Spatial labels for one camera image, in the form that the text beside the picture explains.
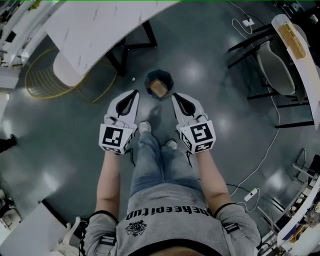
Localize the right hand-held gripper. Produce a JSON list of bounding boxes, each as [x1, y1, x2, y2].
[[171, 92, 217, 155]]

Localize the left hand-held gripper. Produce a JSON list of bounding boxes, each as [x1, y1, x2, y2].
[[99, 89, 140, 155]]

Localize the brown container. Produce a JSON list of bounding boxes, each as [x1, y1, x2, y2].
[[149, 79, 169, 99]]

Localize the black trash bin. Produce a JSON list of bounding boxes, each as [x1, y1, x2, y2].
[[144, 69, 175, 101]]

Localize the person's left forearm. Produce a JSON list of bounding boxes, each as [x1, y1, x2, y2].
[[95, 148, 126, 219]]

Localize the person's right forearm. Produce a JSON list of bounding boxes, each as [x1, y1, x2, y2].
[[194, 149, 231, 216]]

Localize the person's left shoe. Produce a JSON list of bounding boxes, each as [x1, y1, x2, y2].
[[138, 120, 152, 135]]

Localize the person's blue jeans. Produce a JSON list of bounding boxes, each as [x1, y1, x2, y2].
[[128, 128, 203, 201]]

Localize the white marble table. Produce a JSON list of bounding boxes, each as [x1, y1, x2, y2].
[[44, 0, 181, 88]]

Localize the grey chair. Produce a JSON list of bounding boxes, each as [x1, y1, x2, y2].
[[256, 40, 296, 96]]

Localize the person's grey shirt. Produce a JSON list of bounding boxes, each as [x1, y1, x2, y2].
[[83, 183, 262, 256]]

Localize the white long table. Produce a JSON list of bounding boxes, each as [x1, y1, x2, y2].
[[271, 13, 320, 124]]

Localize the wooden box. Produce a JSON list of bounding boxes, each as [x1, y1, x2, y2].
[[278, 23, 307, 60]]

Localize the white desk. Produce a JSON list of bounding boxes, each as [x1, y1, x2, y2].
[[0, 199, 70, 256]]

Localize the cluttered white workbench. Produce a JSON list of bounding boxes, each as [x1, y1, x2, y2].
[[276, 172, 320, 256]]

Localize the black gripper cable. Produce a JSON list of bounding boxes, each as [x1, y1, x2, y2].
[[128, 147, 137, 168], [185, 150, 194, 169]]

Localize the black table frame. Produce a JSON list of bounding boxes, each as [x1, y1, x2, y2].
[[226, 24, 315, 129]]

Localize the gold wire chair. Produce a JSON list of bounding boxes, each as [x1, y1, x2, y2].
[[24, 46, 119, 104]]

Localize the white floor cable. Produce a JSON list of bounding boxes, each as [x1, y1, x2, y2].
[[228, 84, 282, 213]]

